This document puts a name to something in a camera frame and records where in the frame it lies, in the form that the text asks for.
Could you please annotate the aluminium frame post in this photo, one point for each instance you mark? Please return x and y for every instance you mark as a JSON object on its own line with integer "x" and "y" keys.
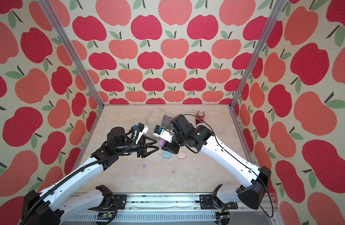
{"x": 71, "y": 51}
{"x": 261, "y": 43}

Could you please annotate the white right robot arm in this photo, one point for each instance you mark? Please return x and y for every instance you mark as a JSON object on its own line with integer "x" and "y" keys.
{"x": 254, "y": 180}

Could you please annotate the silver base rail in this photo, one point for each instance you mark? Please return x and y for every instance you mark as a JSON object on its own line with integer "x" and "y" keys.
{"x": 177, "y": 209}

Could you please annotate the purple earbud charging case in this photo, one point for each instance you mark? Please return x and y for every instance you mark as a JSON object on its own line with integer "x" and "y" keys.
{"x": 161, "y": 142}

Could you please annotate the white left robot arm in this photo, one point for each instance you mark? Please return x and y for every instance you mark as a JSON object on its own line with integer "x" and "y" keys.
{"x": 51, "y": 206}

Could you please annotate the left aluminium frame post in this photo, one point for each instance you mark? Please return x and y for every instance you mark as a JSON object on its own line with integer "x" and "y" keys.
{"x": 71, "y": 51}

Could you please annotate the blue earbud charging case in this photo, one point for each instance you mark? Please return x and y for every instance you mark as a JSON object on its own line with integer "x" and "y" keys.
{"x": 166, "y": 155}

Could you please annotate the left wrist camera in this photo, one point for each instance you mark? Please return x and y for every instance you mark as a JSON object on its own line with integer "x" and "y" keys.
{"x": 138, "y": 131}

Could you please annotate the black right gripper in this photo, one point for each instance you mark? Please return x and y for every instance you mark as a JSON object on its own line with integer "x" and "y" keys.
{"x": 174, "y": 142}

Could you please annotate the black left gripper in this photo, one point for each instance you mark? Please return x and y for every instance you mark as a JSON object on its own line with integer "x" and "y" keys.
{"x": 140, "y": 146}

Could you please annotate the red cola can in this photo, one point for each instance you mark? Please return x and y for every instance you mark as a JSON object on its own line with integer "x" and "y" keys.
{"x": 200, "y": 115}

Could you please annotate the pink earbud charging case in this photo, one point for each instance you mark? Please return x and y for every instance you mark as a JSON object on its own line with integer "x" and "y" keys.
{"x": 181, "y": 155}

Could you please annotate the right aluminium frame post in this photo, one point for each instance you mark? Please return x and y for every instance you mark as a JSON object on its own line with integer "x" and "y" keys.
{"x": 261, "y": 43}

